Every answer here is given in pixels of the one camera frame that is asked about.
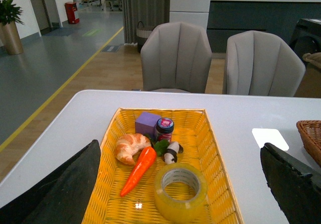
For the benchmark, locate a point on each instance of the purple cube block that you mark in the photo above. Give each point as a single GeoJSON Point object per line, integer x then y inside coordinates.
{"type": "Point", "coordinates": [145, 123]}

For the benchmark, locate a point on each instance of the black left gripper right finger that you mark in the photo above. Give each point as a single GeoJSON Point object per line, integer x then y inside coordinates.
{"type": "Point", "coordinates": [294, 185]}

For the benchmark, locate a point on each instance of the toy panda figure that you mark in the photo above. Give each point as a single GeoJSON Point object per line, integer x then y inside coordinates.
{"type": "Point", "coordinates": [172, 151]}

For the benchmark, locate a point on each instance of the potted plant gold planter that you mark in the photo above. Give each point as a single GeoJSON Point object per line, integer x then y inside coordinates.
{"type": "Point", "coordinates": [10, 15]}

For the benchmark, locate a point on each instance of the yellow tape roll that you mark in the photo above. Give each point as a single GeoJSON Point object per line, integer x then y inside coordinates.
{"type": "Point", "coordinates": [166, 192]}

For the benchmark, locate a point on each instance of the dark woven floor basket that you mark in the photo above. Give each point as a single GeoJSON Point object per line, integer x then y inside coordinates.
{"type": "Point", "coordinates": [142, 33]}

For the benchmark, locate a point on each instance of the brown wicker basket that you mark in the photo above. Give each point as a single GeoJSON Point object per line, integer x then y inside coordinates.
{"type": "Point", "coordinates": [309, 131]}

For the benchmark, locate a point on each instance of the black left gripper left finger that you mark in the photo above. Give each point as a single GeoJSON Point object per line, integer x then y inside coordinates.
{"type": "Point", "coordinates": [60, 197]}

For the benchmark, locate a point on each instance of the grey left chair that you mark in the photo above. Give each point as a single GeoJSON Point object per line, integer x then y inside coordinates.
{"type": "Point", "coordinates": [176, 58]}

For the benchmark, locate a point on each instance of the dark counter with white top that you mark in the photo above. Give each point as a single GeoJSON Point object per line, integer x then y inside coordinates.
{"type": "Point", "coordinates": [229, 17]}

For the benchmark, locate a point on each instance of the grey right chair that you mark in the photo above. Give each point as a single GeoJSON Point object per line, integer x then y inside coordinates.
{"type": "Point", "coordinates": [261, 64]}

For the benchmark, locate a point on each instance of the orange toy carrot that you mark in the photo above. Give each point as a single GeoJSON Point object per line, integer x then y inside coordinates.
{"type": "Point", "coordinates": [144, 162]}

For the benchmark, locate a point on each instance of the toy croissant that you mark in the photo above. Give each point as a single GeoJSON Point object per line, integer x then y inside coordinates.
{"type": "Point", "coordinates": [128, 145]}

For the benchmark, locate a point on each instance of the red cabinet box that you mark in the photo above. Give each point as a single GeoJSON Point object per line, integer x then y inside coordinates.
{"type": "Point", "coordinates": [72, 12]}

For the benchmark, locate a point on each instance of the small dark jam jar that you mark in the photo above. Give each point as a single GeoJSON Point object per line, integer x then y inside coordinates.
{"type": "Point", "coordinates": [164, 129]}

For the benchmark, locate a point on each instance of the grey chair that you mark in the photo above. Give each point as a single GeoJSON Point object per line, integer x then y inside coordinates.
{"type": "Point", "coordinates": [176, 58]}
{"type": "Point", "coordinates": [261, 64]}

